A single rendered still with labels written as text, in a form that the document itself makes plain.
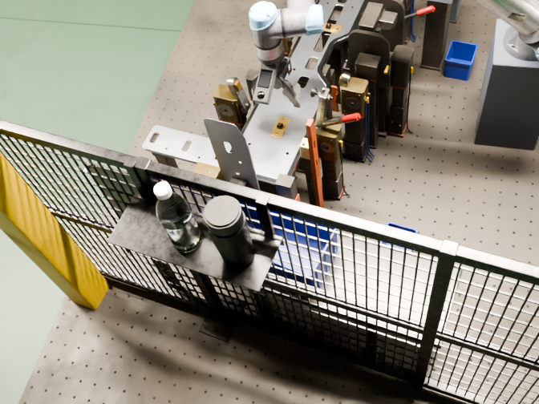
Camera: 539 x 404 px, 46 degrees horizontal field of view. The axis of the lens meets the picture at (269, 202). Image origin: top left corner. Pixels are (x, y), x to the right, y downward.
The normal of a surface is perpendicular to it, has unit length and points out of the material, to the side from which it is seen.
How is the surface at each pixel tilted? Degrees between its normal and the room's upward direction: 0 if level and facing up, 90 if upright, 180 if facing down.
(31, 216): 90
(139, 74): 0
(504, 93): 90
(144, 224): 0
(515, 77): 90
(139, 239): 0
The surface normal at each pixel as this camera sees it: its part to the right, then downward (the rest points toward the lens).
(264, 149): -0.13, -0.53
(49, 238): 0.92, 0.26
